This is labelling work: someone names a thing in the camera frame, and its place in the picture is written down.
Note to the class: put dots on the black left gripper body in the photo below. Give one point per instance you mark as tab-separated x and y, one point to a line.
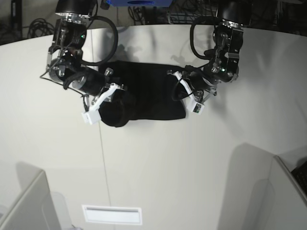
199	83

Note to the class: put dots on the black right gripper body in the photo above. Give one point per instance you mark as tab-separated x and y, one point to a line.
104	92

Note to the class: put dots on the black T-shirt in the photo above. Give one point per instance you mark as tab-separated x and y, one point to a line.
147	94

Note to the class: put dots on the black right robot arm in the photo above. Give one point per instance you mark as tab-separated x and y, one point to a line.
65	64

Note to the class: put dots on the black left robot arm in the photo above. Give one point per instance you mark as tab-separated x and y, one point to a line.
223	59

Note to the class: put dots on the blue box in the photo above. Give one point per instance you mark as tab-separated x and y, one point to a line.
146	3

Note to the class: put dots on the black keyboard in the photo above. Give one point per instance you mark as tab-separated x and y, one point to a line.
300	175

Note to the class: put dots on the grey left partition panel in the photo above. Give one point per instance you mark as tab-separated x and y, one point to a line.
33	209

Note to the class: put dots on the grey partition panel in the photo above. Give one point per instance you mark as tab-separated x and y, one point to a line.
33	209
277	202

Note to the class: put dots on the grey right partition panel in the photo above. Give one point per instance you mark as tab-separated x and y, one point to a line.
277	202

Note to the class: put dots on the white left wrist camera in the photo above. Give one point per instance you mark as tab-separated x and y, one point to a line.
195	107

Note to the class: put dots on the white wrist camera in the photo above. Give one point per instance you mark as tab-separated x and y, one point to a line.
91	117
195	107

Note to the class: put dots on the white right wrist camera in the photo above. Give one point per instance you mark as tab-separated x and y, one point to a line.
91	117

